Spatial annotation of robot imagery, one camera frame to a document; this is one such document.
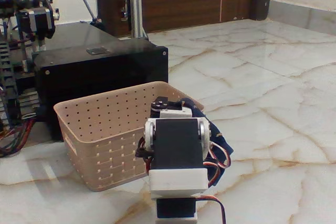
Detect dark blue cloth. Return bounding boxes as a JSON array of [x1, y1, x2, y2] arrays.
[[180, 98, 235, 188]]

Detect beige perforated plastic basket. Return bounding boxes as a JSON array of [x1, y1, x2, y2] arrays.
[[53, 81, 206, 193]]

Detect black glossy machine box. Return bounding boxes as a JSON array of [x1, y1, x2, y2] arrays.
[[31, 22, 169, 142]]

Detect small metal plate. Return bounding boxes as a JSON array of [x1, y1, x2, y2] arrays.
[[86, 47, 109, 56]]

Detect black silver stepper motor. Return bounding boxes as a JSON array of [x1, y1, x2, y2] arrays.
[[16, 7, 56, 40]]

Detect looped servo cable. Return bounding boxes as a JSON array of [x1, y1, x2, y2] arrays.
[[206, 141, 232, 186]]

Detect base servo cable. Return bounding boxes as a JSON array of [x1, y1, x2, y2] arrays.
[[196, 195, 227, 224]]

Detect aluminium extrusion post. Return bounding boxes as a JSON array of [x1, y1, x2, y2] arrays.
[[121, 0, 149, 40]]

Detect multicoloured wire bundle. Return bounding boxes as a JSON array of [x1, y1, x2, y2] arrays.
[[0, 118, 37, 158]]

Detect black cable drag chain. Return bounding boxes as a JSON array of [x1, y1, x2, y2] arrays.
[[0, 40, 17, 128]]

